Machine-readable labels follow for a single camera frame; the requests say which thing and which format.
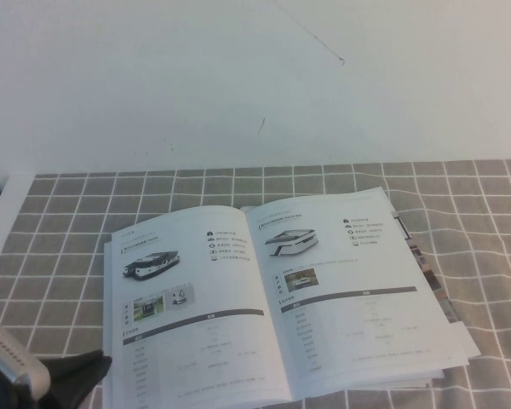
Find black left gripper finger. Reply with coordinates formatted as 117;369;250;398
41;349;114;385
37;376;108;409

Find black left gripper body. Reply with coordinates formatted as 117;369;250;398
0;352;40;409

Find white product catalogue book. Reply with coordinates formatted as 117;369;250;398
101;186;482;409

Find grey white checked tablecloth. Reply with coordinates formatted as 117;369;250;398
0;158;511;409

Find colour printed brochure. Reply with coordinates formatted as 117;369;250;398
390;207;483;361

